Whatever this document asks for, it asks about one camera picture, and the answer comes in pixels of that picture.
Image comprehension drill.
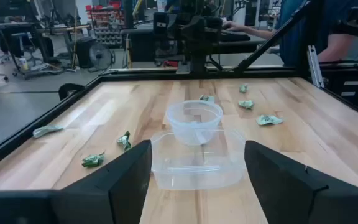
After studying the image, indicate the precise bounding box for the black rolling cart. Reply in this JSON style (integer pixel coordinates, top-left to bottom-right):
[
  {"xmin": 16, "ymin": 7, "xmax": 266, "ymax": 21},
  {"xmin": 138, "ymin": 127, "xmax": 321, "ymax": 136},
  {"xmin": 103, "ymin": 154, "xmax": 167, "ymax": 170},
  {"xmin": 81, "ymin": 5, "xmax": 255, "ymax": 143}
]
[{"xmin": 0, "ymin": 22, "xmax": 65, "ymax": 80}]

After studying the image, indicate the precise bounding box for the person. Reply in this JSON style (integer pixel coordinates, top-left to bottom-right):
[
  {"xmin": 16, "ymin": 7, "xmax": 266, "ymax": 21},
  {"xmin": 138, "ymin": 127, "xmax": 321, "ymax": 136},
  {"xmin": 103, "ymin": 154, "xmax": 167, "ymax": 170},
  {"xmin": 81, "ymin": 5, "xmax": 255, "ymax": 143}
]
[{"xmin": 222, "ymin": 0, "xmax": 358, "ymax": 68}]

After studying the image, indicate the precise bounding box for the black floor fan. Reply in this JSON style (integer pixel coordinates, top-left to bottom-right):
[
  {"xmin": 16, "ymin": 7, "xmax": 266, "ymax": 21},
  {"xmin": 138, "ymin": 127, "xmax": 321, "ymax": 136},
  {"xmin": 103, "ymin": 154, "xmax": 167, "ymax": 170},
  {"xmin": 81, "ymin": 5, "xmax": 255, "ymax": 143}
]
[{"xmin": 88, "ymin": 42, "xmax": 114, "ymax": 73}]

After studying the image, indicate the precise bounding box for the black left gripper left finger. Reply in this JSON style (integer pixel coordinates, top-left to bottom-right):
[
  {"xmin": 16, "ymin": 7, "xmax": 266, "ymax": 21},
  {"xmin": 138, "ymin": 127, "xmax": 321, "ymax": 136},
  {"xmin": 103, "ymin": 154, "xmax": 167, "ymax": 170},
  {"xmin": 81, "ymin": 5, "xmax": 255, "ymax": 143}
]
[{"xmin": 50, "ymin": 139, "xmax": 154, "ymax": 224}]

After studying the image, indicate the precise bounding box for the black trash bin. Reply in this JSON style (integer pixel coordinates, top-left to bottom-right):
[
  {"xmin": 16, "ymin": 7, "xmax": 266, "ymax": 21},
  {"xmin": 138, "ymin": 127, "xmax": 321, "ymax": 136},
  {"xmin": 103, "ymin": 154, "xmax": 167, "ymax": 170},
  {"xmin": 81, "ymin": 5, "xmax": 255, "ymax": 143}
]
[{"xmin": 75, "ymin": 36, "xmax": 98, "ymax": 68}]

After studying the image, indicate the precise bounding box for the silver aluminium bracket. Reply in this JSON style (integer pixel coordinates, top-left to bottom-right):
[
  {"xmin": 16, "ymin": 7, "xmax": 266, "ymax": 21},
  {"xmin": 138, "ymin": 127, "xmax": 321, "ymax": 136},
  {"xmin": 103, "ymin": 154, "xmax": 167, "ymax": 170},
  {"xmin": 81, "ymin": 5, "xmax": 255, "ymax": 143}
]
[{"xmin": 306, "ymin": 45, "xmax": 326, "ymax": 89}]

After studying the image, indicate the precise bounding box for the round clear plastic container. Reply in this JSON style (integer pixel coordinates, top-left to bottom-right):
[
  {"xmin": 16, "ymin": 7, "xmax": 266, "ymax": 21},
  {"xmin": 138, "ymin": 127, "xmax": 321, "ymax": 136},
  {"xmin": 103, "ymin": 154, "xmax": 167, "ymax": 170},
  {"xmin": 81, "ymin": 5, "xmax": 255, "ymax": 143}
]
[{"xmin": 165, "ymin": 99, "xmax": 224, "ymax": 146}]

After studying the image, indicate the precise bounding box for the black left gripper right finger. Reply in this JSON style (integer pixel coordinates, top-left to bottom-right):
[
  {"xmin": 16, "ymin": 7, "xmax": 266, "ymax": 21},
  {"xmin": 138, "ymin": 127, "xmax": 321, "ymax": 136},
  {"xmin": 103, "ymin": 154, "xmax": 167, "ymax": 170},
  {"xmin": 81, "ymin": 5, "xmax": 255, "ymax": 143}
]
[{"xmin": 244, "ymin": 139, "xmax": 358, "ymax": 224}]

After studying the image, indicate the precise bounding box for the black desk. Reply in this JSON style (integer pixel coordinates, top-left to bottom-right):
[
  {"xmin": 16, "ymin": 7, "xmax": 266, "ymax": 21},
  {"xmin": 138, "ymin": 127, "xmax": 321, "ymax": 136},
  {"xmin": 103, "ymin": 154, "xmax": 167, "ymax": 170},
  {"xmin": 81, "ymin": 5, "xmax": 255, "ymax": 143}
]
[{"xmin": 120, "ymin": 27, "xmax": 269, "ymax": 63}]

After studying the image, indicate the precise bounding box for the black drawer cabinet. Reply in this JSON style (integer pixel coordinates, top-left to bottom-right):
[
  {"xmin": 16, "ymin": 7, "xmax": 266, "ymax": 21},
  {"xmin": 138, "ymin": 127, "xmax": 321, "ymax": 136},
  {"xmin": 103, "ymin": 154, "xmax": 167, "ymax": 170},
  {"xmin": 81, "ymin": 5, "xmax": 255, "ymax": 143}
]
[{"xmin": 320, "ymin": 67, "xmax": 358, "ymax": 110}]

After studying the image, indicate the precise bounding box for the white bottle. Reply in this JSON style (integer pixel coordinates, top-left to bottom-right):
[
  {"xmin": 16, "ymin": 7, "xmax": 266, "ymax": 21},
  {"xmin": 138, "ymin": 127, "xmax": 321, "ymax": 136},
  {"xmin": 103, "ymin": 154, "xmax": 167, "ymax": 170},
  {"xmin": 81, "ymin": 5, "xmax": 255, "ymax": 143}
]
[{"xmin": 19, "ymin": 57, "xmax": 30, "ymax": 72}]

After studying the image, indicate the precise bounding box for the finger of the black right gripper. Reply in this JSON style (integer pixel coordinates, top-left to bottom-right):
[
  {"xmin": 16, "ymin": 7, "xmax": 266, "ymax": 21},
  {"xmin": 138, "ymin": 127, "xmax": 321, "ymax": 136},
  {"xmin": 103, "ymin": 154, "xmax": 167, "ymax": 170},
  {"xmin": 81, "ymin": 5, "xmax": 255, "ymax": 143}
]
[
  {"xmin": 206, "ymin": 17, "xmax": 224, "ymax": 47},
  {"xmin": 180, "ymin": 23, "xmax": 197, "ymax": 54}
]

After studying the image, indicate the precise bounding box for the parts shelf with red bins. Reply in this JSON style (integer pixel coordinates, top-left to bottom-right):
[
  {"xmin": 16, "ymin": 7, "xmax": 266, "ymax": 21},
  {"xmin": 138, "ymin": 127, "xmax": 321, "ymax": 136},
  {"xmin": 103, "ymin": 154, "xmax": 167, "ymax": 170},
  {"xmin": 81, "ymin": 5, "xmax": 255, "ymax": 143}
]
[{"xmin": 85, "ymin": 1, "xmax": 126, "ymax": 48}]

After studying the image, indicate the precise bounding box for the rectangular clear plastic container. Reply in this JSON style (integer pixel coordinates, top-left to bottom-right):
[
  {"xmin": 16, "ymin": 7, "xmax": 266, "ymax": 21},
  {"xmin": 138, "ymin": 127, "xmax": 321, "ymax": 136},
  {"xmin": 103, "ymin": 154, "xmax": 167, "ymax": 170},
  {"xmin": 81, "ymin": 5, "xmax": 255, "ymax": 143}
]
[{"xmin": 150, "ymin": 129, "xmax": 247, "ymax": 191}]

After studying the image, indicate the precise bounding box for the black keyboard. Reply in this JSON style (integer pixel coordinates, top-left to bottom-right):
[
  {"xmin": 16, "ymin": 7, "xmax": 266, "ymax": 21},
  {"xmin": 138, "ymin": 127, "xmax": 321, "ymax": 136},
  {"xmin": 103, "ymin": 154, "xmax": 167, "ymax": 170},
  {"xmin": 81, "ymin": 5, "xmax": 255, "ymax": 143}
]
[{"xmin": 221, "ymin": 29, "xmax": 252, "ymax": 43}]

